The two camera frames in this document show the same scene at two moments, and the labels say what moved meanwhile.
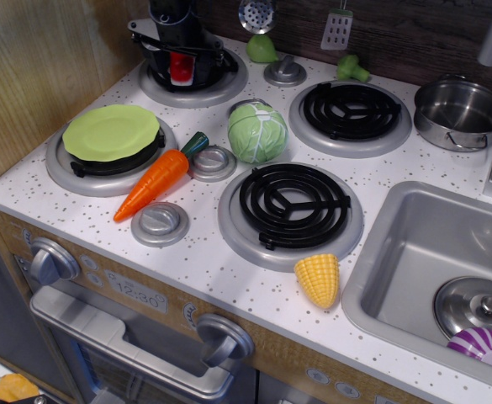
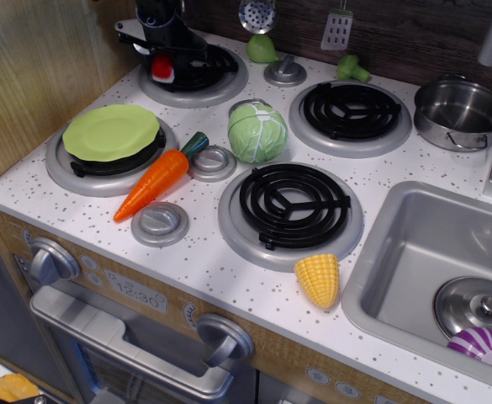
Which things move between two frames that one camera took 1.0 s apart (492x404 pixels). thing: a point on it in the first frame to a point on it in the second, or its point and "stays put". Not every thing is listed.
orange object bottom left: [13, 387] stays put
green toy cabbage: [256, 133] stays put
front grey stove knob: [161, 224] stays put
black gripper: [173, 26] to [161, 25]
